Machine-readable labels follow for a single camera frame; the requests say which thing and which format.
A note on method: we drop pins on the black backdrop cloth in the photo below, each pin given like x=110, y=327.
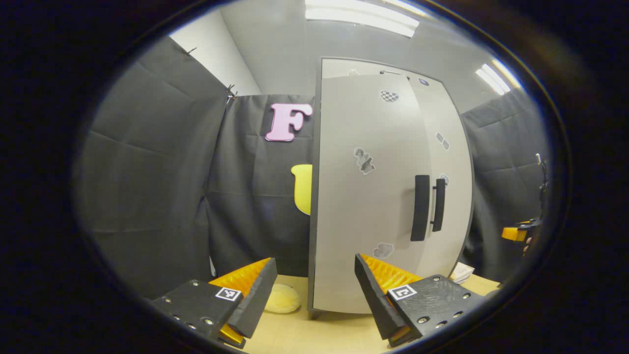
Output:
x=147, y=172

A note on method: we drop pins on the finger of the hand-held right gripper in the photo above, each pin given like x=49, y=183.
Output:
x=513, y=233

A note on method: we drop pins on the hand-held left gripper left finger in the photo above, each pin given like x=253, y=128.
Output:
x=255, y=300

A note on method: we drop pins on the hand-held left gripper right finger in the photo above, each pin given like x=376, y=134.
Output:
x=376, y=300

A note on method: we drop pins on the white cabinet door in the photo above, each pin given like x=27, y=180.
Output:
x=454, y=162
x=358, y=206

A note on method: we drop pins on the long ceiling light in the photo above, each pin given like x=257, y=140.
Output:
x=494, y=78
x=361, y=17

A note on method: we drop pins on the white cabinet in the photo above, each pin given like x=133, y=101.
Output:
x=314, y=196

